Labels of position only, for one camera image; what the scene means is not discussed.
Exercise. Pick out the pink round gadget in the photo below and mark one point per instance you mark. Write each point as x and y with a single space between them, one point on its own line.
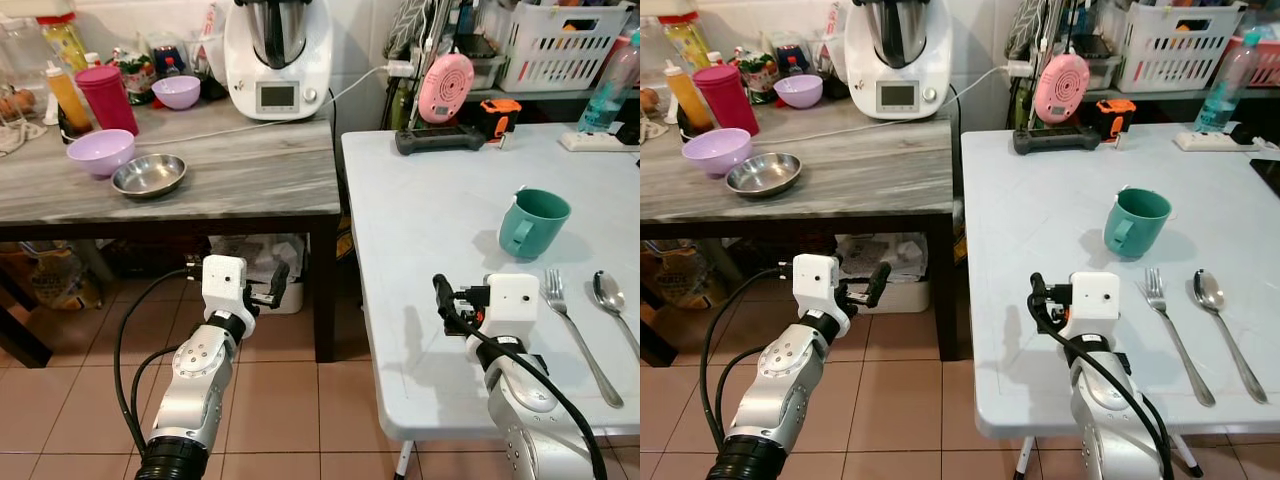
1061 88
445 88

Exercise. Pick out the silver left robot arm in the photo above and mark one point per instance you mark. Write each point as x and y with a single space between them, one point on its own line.
780 385
200 380

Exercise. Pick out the white plastic bag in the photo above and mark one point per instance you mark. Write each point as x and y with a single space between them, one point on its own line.
245 252
905 262

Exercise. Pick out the small purple plastic bowl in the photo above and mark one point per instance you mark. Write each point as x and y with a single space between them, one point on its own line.
177 92
798 91

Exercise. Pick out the black flat device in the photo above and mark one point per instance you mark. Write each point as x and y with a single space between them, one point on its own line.
438 140
1056 139

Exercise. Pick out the orange squeeze sauce bottle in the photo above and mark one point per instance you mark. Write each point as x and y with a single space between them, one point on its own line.
688 98
67 100

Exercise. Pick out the round steel dish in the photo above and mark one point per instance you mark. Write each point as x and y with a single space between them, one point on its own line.
149 176
763 175

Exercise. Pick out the white folding table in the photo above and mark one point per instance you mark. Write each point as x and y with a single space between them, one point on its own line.
430 230
1040 220

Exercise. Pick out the large purple plastic bowl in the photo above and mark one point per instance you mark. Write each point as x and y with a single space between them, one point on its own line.
98 153
716 152

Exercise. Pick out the white plastic basket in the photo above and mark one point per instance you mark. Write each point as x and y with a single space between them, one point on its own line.
1180 45
560 45

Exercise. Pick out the orange and black gadget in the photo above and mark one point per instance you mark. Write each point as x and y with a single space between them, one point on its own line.
1115 116
499 117

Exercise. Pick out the steel fork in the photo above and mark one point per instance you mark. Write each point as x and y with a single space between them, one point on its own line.
580 340
1178 338

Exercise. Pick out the white power strip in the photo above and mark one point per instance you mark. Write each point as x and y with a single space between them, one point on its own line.
1215 142
595 142

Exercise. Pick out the green plastic mug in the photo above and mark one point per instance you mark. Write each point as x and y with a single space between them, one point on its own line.
1135 226
530 228

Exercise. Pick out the grey wood-grain dark-framed table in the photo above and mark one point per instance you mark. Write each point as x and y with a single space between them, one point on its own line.
870 170
250 170

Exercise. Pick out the white kitchen cooking machine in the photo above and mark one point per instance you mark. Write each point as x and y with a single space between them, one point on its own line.
278 70
898 70

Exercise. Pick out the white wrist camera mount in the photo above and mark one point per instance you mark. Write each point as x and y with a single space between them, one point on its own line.
1094 300
224 283
817 281
513 303

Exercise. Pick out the steel spoon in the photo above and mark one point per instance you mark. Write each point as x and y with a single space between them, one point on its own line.
608 292
1209 290

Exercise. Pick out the pink plastic tumbler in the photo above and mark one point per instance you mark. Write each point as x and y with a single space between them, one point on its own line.
108 100
726 100

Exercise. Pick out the white plug adapter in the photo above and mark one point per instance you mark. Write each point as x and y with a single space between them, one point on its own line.
400 68
1020 68

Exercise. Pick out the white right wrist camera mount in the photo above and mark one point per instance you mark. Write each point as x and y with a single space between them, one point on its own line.
1094 300
513 303

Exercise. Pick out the yellow jar with red lid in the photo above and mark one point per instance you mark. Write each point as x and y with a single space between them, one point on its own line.
64 45
686 43

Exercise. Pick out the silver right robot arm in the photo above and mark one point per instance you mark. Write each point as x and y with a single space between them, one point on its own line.
1100 410
530 400

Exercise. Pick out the clear bottle with blue liquid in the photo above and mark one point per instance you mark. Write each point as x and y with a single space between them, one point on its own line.
608 90
1226 90

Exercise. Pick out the red plastic basket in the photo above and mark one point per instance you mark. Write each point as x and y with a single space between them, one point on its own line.
1266 62

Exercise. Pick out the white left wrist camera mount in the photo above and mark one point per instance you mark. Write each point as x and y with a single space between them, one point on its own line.
224 283
817 281

